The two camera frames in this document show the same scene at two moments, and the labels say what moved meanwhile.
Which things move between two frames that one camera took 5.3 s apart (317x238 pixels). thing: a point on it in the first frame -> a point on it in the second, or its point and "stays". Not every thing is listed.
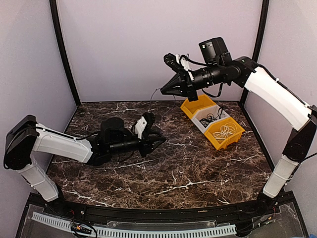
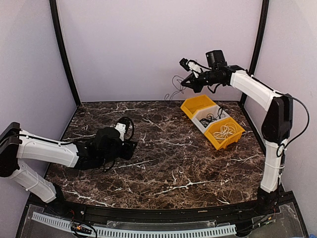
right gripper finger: (170, 85) -> (189, 78)
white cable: (229, 128) stays
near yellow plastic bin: (224, 133) stays
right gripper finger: (167, 91) -> (190, 85)
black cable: (210, 117) stays
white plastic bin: (202, 118) stays
